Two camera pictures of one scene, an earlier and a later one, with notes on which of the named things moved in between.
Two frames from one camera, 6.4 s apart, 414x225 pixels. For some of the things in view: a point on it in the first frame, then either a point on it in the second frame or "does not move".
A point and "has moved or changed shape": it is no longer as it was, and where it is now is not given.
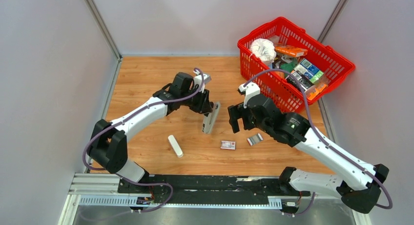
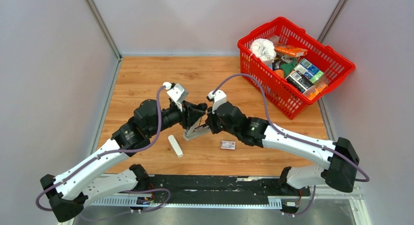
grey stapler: (209, 121) has moved or changed shape
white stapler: (176, 148) does not move
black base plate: (211, 189) does not move
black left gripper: (204, 106) → (191, 112)
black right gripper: (236, 112) → (210, 122)
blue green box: (309, 70) does not move
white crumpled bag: (264, 49) does not move
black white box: (305, 83) does not move
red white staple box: (228, 145) does not move
